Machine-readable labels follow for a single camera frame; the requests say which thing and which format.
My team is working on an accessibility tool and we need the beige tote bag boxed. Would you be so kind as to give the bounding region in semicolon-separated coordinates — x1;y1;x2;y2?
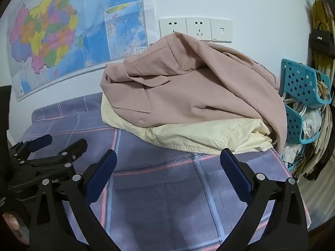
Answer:
298;102;335;181

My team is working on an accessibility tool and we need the pink jacket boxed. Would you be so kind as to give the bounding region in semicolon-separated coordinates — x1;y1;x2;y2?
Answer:
101;31;287;155

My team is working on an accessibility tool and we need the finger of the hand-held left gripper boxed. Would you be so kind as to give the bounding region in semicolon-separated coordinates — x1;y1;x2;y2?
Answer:
9;134;53;163
16;138;88;183

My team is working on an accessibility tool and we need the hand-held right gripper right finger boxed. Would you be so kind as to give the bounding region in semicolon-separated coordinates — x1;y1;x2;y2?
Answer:
220;148;309;251

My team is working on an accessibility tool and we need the white wall socket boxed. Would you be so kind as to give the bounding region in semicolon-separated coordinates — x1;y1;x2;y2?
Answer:
186;17;212;42
159;17;187;38

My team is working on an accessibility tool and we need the blue perforated plastic basket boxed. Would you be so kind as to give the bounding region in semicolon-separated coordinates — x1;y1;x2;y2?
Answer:
284;103;321;145
279;59;332;109

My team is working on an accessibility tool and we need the black handbag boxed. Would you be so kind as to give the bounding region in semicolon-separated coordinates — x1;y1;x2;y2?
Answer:
309;22;335;57

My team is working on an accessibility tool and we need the pale yellow garment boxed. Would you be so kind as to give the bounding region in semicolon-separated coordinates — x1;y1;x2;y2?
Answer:
101;94;274;153

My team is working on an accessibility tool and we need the purple plaid bed sheet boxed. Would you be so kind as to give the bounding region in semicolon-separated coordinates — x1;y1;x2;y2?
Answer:
19;93;312;251

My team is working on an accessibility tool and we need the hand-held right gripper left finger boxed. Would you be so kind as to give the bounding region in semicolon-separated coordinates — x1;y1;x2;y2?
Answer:
29;149;118;251

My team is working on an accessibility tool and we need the colourful wall map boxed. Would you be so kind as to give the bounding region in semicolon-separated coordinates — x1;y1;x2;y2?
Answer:
6;0;147;102

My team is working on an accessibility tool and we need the white plastic bag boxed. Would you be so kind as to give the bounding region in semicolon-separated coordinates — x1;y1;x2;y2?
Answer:
301;108;321;139

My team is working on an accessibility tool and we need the person's left hand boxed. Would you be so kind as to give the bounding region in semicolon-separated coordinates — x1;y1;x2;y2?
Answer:
1;212;28;245

